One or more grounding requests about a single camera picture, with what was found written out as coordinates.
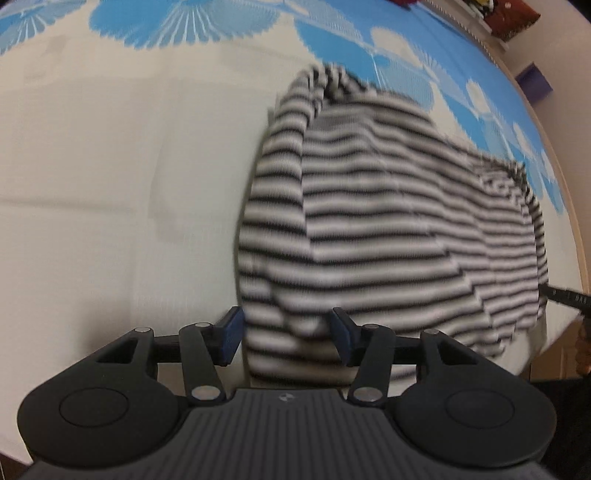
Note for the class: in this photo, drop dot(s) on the black white striped shirt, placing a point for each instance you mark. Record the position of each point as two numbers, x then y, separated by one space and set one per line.
357 201

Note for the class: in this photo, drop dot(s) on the person's right hand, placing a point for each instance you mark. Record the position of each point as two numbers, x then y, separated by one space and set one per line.
583 349

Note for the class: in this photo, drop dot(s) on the purple box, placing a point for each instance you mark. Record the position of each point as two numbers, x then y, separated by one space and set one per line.
534 84

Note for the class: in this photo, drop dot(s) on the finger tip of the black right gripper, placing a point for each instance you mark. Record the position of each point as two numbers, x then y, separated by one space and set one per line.
569 298

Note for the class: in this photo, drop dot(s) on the blue white patterned bedsheet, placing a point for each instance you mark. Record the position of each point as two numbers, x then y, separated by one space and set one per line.
128 129

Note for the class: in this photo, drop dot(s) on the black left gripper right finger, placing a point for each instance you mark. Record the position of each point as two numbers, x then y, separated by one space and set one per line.
447 401

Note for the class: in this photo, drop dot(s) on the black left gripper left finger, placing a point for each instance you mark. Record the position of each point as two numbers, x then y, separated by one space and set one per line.
128 398

